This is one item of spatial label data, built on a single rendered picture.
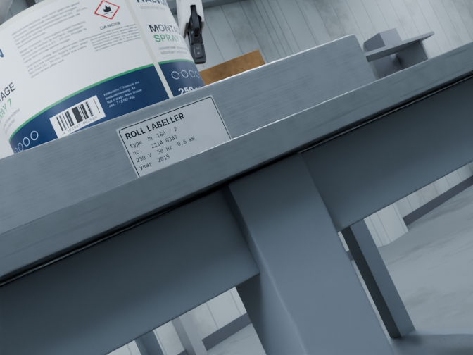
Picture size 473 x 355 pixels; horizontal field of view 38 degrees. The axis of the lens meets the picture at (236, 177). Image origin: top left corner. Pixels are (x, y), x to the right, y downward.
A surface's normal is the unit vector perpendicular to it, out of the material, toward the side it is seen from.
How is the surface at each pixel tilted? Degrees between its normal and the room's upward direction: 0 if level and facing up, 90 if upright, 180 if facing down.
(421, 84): 90
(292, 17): 90
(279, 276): 90
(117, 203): 90
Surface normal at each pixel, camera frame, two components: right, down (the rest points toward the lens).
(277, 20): -0.72, 0.30
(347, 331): 0.40, -0.22
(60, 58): -0.11, 0.00
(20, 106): -0.52, 0.21
